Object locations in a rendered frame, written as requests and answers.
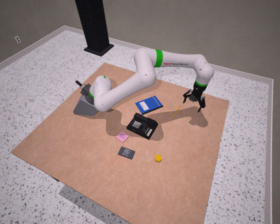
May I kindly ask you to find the blue notebook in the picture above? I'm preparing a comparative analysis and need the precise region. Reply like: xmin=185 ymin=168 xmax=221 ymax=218
xmin=135 ymin=96 xmax=163 ymax=115

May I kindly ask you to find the pink sticky note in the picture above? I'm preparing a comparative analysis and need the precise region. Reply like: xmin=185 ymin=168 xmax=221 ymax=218
xmin=116 ymin=131 xmax=129 ymax=143

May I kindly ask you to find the yellow short cylinder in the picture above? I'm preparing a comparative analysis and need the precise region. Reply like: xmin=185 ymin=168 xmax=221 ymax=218
xmin=155 ymin=155 xmax=161 ymax=162

